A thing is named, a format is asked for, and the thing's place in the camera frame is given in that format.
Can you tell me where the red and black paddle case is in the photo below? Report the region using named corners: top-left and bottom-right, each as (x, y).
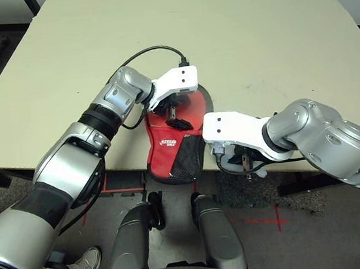
top-left (138, 83), bottom-right (224, 189)

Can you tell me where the white sneaker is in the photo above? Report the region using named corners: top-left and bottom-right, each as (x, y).
top-left (72, 246), bottom-right (104, 269)

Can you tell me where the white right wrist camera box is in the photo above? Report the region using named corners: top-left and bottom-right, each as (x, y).
top-left (198, 102), bottom-right (297, 171)

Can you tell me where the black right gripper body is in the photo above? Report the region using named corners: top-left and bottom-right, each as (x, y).
top-left (227, 142), bottom-right (269, 177)

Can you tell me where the grey robot right leg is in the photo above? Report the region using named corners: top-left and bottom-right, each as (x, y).
top-left (189, 186), bottom-right (248, 269)

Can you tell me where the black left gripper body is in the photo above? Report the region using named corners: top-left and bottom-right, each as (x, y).
top-left (153, 94), bottom-right (185, 122)

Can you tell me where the small blue box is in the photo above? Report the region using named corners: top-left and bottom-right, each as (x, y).
top-left (50, 250), bottom-right (65, 264)

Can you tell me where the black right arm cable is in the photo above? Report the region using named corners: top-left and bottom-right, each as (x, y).
top-left (215, 144), bottom-right (307, 179)

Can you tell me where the black table foot bar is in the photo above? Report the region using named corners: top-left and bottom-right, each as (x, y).
top-left (276, 166), bottom-right (348, 197)

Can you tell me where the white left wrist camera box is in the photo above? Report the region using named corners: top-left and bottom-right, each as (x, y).
top-left (142, 64), bottom-right (203, 113)

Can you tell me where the grey robot left leg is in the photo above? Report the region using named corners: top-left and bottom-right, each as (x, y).
top-left (97, 191), bottom-right (171, 269)

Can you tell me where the grey robot leg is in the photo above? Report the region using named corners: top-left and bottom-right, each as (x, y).
top-left (97, 191), bottom-right (171, 269)
top-left (189, 186), bottom-right (248, 269)

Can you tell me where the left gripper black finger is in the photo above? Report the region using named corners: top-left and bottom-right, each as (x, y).
top-left (165, 116), bottom-right (194, 133)
top-left (176, 92), bottom-right (194, 108)

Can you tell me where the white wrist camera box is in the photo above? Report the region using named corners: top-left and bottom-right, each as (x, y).
top-left (142, 64), bottom-right (203, 113)
top-left (198, 102), bottom-right (297, 171)

